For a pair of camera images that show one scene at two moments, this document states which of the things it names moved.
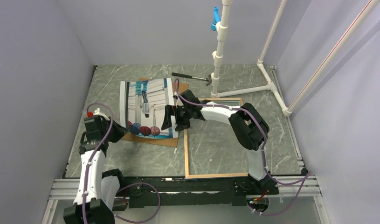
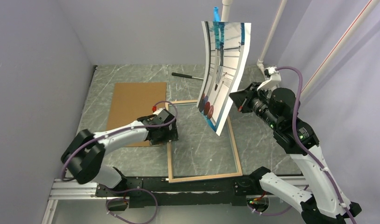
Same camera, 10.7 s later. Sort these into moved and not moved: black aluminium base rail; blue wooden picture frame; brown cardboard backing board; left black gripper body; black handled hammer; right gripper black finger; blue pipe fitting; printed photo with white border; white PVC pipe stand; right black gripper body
Moved: blue wooden picture frame; left black gripper body; right black gripper body; printed photo with white border; right gripper black finger; brown cardboard backing board
Not moved: black handled hammer; white PVC pipe stand; black aluminium base rail; blue pipe fitting
